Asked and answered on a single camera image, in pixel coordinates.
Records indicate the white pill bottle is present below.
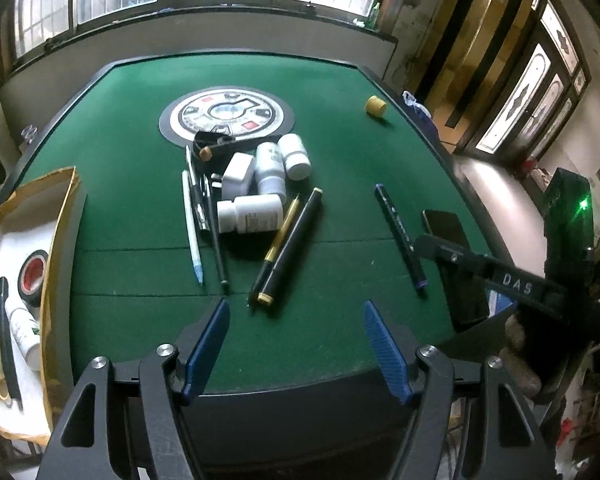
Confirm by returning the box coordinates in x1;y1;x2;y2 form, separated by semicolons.
278;133;313;181
255;141;287;200
216;195;285;234

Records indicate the black smartphone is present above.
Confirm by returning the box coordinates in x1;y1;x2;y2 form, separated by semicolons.
421;208;492;328

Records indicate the slim gold and black pen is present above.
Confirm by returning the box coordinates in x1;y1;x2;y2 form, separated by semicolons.
248;194;301;307

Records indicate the black pen in box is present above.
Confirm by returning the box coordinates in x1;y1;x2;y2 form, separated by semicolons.
0;276;23;402

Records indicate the white plastic bag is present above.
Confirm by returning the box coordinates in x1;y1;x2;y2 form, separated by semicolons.
401;90;434;122

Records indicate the thin black pen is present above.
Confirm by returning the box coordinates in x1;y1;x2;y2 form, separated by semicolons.
202;175;231;295

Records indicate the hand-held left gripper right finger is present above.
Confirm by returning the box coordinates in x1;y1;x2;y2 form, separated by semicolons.
364;300;563;480

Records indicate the round printed table dial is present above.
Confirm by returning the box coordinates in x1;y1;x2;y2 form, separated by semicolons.
158;86;297;143

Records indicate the glass panel door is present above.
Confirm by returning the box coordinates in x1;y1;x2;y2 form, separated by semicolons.
455;0;593;173

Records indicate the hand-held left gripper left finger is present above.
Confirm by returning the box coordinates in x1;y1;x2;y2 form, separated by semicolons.
35;299;231;480

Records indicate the black and silver pen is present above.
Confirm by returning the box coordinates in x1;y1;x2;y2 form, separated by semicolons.
186;145;212;232

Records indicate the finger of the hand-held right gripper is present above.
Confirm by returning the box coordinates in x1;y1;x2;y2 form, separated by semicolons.
414;234;569;322

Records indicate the white pen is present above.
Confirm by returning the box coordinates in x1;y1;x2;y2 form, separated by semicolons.
181;169;205;287

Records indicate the black tape roll red core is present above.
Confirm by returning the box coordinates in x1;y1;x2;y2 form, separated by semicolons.
18;249;50;307

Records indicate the thick black pen gold trim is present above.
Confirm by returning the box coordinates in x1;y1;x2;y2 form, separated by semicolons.
256;187;324;309

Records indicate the cardboard box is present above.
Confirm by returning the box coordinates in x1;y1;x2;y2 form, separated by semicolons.
0;165;84;447

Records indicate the black clip with cork piece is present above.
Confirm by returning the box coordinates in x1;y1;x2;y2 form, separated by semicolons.
192;130;237;162

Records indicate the small white green-label bottle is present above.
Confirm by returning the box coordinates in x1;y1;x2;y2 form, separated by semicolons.
7;306;42;372

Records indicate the dark blue marker pen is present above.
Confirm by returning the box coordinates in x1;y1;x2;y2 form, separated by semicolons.
374;183;429;294

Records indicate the person's right hand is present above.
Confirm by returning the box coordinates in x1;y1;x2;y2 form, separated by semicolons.
500;309;544;399

